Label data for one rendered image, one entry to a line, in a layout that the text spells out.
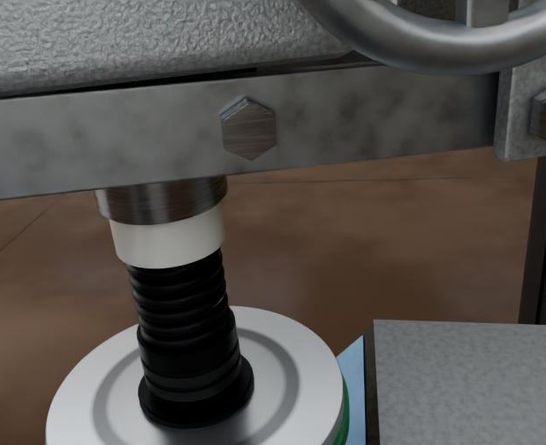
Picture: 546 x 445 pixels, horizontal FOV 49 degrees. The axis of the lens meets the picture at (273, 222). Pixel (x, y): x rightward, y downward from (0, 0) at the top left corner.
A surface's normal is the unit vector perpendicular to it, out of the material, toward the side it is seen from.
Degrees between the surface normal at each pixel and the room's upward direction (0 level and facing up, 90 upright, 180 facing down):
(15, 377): 0
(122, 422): 0
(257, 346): 0
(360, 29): 110
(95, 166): 90
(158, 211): 90
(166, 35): 90
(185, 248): 90
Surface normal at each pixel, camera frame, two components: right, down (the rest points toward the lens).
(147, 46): 0.17, 0.41
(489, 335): -0.08, -0.90
